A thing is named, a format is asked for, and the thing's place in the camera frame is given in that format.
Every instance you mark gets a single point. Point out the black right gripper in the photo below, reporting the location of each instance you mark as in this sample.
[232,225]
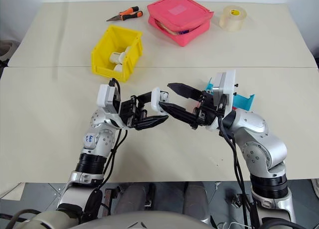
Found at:
[208,111]

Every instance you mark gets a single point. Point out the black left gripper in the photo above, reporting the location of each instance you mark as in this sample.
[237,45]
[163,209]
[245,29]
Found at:
[129,111]

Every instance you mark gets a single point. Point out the white earbud case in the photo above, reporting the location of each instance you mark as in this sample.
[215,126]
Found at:
[155,100]
[118,68]
[117,57]

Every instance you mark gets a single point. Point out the white earbud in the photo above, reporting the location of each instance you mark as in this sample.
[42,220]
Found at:
[165,96]

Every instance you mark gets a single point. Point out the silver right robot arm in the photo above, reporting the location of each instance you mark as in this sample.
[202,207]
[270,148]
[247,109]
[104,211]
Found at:
[264,144]

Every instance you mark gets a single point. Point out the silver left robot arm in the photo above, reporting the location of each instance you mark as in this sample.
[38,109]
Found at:
[99,139]

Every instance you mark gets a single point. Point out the yellow plastic bin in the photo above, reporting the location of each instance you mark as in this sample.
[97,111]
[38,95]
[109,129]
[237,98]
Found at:
[104,57]

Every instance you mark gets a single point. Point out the small red object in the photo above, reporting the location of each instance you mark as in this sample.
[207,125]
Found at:
[234,108]

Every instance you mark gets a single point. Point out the teal plastic tray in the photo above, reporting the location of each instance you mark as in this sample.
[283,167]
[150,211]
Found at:
[243,101]

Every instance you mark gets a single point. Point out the pink fabric pouch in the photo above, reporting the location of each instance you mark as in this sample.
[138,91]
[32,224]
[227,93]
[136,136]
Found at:
[179,14]

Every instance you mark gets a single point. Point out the orange black pliers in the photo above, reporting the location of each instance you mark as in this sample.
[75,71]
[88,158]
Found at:
[127,14]

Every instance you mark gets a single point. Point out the translucent tape roll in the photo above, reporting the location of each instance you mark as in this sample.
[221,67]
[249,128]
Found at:
[233,18]

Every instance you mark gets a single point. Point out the grey robot torso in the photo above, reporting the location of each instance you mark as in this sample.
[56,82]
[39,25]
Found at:
[112,220]

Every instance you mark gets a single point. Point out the white object at floor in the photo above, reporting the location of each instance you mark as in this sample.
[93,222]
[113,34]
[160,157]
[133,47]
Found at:
[316,187]

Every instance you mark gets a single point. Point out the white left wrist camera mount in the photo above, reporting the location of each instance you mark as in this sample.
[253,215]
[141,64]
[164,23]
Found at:
[104,98]

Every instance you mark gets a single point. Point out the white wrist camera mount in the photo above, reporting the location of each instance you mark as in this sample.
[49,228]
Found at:
[104,98]
[226,84]

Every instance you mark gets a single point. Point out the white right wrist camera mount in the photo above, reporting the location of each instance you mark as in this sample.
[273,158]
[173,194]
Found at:
[226,84]

